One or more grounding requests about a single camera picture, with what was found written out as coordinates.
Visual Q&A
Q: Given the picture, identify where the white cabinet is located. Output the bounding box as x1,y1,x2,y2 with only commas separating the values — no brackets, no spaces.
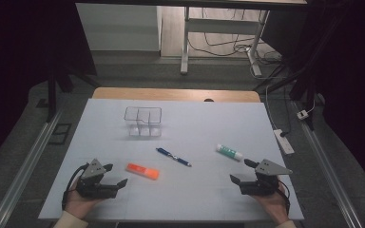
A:
75,3,163,52

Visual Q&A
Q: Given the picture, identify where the white desk frame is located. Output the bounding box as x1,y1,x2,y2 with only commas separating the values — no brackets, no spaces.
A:
179,6,271,77

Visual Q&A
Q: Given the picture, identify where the green and white glue stick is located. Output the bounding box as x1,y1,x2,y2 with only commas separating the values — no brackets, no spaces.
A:
215,143,244,162

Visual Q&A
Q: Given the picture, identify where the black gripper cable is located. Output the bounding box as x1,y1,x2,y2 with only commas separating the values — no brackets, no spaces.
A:
61,162,90,212
278,180,293,217

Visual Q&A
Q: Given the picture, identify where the aluminium floor rail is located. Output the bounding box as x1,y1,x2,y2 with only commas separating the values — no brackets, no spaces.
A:
0,107,65,228
291,100,365,228

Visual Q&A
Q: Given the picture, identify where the person's right hand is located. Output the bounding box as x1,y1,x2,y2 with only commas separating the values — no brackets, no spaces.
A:
251,179,292,226

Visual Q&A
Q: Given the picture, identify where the small white adapter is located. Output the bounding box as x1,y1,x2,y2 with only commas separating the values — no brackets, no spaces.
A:
296,109,310,121

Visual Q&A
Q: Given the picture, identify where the white table cover sheet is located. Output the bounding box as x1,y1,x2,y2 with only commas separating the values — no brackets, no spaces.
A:
37,98,305,222

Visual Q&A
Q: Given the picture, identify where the person's left hand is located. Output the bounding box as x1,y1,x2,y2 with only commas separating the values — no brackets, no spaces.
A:
64,180,106,220

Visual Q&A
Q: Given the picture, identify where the white power strip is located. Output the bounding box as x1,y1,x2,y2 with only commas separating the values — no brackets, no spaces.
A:
272,127,296,156

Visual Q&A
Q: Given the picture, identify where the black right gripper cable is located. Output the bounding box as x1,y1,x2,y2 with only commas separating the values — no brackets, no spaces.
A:
278,180,293,217

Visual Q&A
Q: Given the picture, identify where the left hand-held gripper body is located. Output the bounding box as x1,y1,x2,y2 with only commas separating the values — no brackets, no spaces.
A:
75,158,120,200

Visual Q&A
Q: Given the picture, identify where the orange highlighter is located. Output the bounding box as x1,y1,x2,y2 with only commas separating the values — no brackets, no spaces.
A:
125,161,161,181

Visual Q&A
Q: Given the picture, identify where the clear plastic organizer box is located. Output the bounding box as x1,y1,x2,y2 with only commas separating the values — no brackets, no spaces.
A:
123,105,163,139

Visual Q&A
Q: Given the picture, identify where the black floor cable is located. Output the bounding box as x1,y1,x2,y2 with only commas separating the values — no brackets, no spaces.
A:
187,30,259,58

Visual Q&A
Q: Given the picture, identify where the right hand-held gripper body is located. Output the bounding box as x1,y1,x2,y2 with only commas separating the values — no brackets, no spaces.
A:
239,158,294,198

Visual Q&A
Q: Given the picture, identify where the blue pen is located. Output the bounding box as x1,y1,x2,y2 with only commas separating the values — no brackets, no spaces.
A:
155,146,193,168

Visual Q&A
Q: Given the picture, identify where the dark curtain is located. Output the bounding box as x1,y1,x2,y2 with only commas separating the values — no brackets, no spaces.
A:
305,0,365,196
0,0,97,174

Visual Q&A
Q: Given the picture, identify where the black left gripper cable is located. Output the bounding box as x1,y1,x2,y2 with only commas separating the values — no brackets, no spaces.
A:
61,162,90,212

